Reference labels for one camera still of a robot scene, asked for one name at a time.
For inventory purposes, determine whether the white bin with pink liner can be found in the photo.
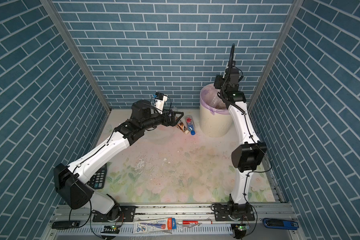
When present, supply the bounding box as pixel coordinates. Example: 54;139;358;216
200;84;233;137

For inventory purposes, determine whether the white slotted cable duct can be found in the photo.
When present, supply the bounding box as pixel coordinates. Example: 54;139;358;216
55;224;233;237

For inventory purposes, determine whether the blue black device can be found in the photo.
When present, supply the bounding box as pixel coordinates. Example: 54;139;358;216
263;218;299;231

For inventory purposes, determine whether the amber small bottle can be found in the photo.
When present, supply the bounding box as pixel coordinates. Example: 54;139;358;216
177;120;189;134

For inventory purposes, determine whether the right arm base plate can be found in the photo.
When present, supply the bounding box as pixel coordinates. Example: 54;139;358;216
211;204;256;222

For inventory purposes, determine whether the blue red label bottle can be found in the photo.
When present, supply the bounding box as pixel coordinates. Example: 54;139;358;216
186;115;196;136

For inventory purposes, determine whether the black remote control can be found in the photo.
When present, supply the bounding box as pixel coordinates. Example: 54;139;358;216
52;221;80;230

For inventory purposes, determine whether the red handled tool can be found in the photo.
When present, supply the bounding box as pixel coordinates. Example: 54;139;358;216
179;220;213;227

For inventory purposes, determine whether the white glue tube package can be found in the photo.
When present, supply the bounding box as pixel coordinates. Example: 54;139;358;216
133;218;177;234

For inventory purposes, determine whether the black calculator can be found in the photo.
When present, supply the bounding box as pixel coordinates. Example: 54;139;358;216
87;164;108;190

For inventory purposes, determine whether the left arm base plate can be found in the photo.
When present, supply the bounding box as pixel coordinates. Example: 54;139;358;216
93;206;137;223

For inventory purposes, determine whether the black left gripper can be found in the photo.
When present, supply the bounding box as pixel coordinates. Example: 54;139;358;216
139;107;183;132

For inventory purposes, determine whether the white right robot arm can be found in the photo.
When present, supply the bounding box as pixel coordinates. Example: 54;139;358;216
214;67;267;211

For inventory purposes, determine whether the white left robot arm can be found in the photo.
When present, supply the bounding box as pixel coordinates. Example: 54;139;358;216
54;109;184;221

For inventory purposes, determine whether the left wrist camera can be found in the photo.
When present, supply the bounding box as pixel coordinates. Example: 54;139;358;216
153;92;168;114

